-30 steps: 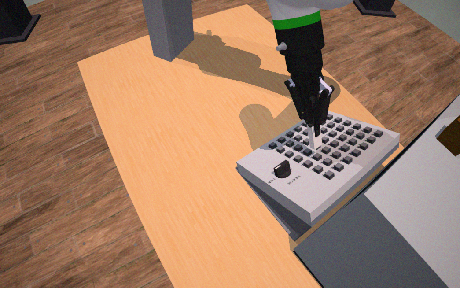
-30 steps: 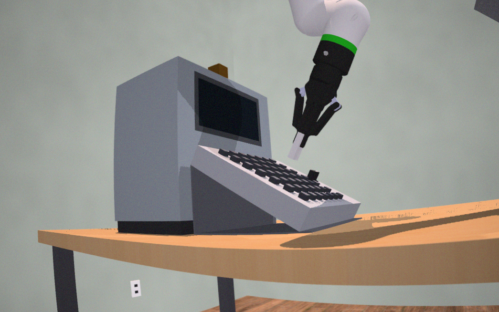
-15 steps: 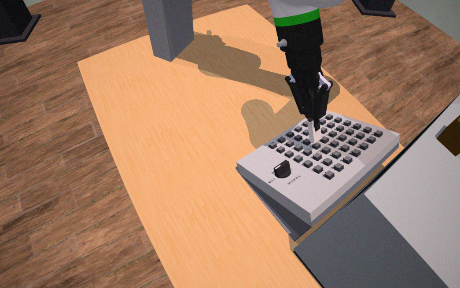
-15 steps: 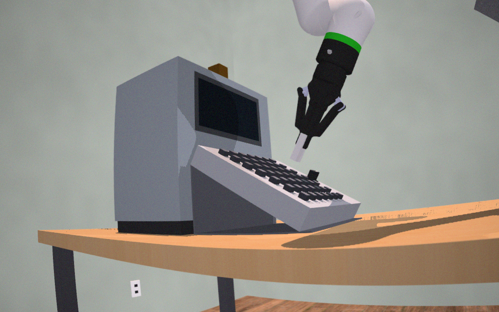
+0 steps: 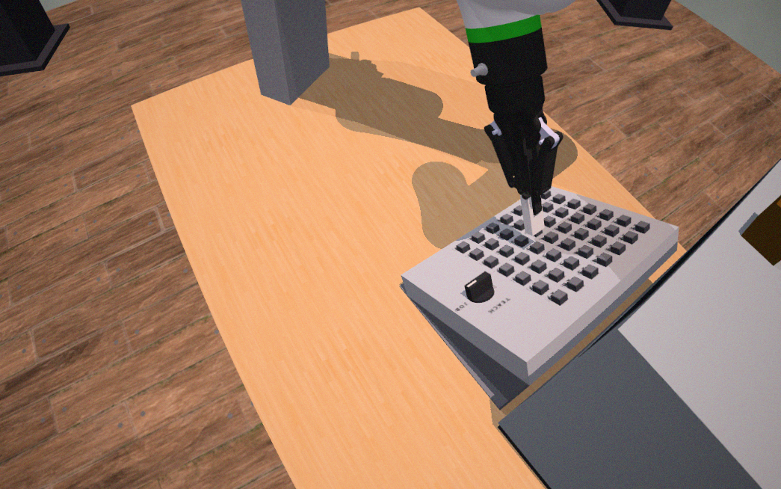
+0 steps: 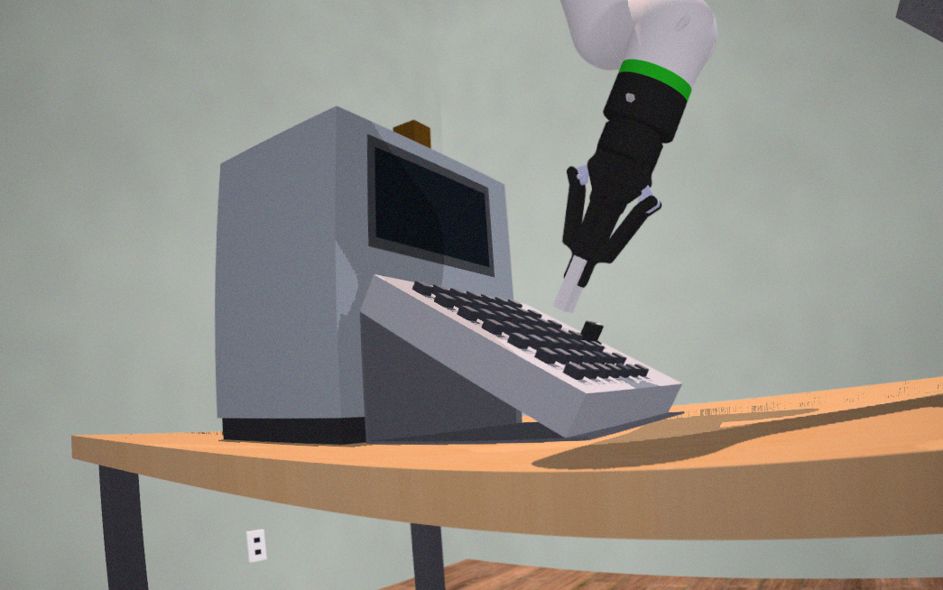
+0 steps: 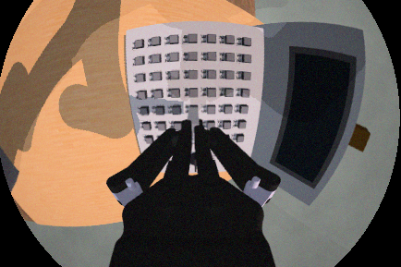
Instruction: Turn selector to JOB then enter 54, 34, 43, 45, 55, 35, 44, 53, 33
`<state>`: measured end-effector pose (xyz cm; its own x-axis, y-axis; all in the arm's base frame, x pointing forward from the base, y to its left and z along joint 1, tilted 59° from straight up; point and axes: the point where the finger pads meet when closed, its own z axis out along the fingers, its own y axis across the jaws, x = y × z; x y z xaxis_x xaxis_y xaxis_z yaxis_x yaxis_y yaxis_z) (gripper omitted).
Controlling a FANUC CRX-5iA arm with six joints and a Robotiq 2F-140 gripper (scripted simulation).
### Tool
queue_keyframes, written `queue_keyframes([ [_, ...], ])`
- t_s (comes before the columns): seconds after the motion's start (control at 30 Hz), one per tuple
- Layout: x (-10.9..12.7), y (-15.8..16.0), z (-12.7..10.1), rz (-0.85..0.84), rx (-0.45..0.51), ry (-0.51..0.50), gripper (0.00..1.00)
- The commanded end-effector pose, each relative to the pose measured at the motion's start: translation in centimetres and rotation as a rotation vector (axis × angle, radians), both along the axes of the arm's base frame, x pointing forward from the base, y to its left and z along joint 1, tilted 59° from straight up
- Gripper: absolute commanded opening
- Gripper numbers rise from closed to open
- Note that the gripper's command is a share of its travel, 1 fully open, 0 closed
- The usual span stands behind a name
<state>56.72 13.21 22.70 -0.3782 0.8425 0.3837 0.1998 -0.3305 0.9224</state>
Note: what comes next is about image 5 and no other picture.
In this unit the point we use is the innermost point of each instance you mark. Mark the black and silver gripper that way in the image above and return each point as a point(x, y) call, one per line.
point(518, 152)

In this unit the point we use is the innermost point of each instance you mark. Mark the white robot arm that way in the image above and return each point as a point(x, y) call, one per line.
point(507, 46)

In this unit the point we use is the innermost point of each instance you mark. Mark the grey control console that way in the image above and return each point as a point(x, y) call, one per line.
point(683, 393)

